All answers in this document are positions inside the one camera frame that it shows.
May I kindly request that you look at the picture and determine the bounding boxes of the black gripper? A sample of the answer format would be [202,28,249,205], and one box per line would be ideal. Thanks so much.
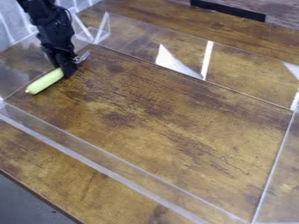
[36,20,77,78]

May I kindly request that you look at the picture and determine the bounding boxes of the green handled metal spoon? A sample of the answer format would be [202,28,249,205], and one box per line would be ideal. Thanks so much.
[24,50,92,95]

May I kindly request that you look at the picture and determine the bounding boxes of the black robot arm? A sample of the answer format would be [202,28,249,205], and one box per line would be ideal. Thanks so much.
[16,0,77,77]

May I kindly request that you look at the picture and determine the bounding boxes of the black bar on table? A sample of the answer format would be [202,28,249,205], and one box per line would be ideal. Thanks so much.
[189,0,266,22]

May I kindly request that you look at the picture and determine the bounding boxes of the black cable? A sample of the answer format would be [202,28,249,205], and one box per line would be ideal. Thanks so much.
[57,6,74,25]

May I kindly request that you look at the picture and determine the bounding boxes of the clear acrylic enclosure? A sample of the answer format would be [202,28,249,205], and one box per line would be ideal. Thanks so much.
[0,0,299,224]

